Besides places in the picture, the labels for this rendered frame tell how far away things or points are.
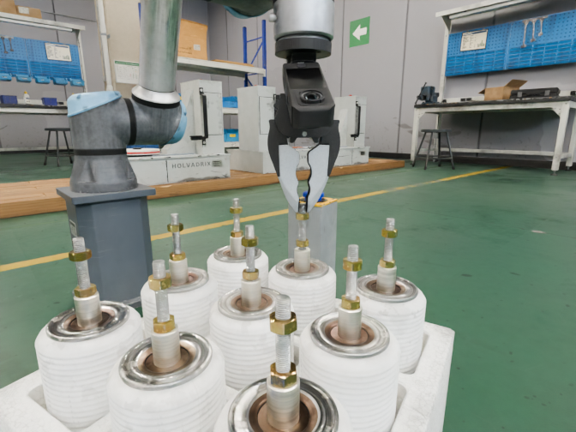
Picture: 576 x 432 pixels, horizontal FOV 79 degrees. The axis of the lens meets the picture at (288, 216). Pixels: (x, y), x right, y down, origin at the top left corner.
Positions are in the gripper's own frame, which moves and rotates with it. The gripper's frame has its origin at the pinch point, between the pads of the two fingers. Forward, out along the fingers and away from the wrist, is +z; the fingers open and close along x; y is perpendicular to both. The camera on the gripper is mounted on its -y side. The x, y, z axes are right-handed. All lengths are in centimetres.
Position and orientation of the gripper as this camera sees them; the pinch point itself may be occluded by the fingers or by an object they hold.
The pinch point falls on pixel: (303, 203)
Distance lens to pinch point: 47.0
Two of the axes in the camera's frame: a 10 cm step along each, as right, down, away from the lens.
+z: 0.0, 9.7, 2.4
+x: -10.0, 0.2, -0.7
